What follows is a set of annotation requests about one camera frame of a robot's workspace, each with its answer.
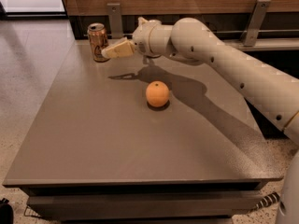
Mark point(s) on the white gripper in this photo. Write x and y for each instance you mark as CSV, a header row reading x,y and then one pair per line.
x,y
141,39

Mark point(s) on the orange soda can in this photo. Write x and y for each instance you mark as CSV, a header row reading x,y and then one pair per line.
x,y
97,35

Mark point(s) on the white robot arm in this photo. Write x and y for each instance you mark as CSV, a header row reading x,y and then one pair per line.
x,y
272,92

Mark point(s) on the white green soda can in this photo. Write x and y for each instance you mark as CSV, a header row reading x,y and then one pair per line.
x,y
147,60

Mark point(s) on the orange fruit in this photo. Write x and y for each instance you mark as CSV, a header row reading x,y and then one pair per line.
x,y
157,94

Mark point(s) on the grey table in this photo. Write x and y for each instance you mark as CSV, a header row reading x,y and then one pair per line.
x,y
97,150

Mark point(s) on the black object on floor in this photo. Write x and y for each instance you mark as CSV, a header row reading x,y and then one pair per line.
x,y
6,212

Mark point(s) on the left metal bracket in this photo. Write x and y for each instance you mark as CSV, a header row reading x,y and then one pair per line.
x,y
115,20

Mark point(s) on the metal bracket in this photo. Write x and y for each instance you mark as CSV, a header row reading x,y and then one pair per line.
x,y
257,15
115,20

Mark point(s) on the right metal bracket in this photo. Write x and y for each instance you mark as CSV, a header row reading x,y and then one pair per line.
x,y
257,15

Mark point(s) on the wire rack under table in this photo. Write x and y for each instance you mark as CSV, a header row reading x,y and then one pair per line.
x,y
29,212

